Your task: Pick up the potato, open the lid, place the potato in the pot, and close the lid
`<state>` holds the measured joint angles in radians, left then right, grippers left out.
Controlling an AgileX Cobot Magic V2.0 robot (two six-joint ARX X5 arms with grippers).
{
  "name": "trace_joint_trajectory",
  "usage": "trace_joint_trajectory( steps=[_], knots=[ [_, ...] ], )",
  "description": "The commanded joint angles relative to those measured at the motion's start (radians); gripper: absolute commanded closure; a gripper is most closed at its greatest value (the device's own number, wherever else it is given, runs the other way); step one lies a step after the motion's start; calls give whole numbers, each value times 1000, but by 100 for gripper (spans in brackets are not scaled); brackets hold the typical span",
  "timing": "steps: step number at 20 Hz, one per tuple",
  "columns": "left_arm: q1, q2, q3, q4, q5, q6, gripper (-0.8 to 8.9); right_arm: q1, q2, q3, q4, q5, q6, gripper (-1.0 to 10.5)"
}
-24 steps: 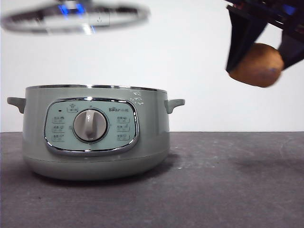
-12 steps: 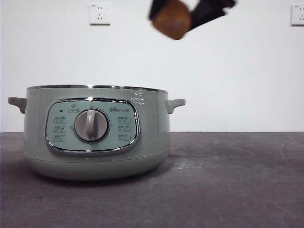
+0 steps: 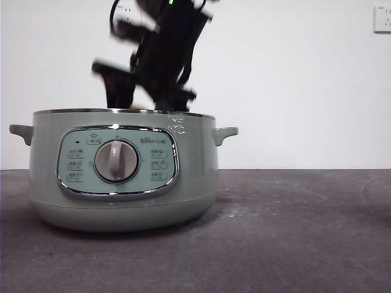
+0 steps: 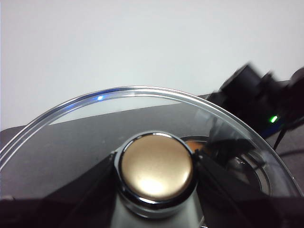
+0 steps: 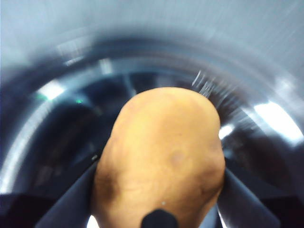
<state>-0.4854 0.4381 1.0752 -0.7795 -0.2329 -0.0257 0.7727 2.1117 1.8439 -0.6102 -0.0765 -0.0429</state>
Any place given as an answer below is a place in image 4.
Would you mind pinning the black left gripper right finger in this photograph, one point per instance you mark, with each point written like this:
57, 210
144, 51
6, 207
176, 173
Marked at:
237, 204

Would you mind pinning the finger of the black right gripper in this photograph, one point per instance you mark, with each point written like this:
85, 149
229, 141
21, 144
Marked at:
211, 133
235, 144

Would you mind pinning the glass lid with green knob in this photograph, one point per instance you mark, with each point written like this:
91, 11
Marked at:
156, 166

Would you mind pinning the black device with green light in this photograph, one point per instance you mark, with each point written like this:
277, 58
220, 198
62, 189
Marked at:
247, 95

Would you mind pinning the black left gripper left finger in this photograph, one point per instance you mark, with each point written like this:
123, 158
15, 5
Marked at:
78, 202

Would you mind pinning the pale green electric cooking pot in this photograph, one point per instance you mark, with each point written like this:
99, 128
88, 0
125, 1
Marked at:
249, 177

